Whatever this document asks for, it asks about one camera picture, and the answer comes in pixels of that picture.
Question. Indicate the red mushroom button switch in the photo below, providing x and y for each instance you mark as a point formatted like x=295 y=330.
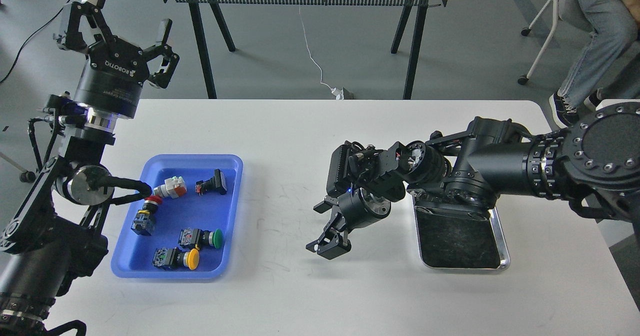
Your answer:
x=144 y=221

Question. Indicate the blue plastic tray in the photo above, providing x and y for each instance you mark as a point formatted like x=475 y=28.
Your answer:
x=133 y=254

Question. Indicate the black switch module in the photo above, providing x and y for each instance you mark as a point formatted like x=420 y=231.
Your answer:
x=215 y=184

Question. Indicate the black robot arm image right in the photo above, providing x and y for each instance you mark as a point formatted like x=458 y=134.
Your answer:
x=455 y=182

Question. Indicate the yellow push button switch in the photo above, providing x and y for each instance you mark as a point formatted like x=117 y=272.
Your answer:
x=172 y=258

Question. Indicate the green push button switch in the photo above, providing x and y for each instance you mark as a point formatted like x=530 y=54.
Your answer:
x=195 y=238

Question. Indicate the silver metal tray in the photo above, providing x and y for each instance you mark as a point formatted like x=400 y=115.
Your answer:
x=458 y=245

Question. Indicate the white orange switch block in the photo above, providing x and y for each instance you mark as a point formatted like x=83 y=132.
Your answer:
x=174 y=187

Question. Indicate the black Robotiq image right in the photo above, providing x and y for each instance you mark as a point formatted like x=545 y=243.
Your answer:
x=357 y=209

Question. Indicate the white rolling chair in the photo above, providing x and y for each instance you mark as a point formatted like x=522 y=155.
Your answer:
x=566 y=11

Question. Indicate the person in jeans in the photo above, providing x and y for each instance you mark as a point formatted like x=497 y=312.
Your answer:
x=615 y=27

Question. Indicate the black Robotiq image left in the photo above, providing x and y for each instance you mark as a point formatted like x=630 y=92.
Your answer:
x=112 y=80

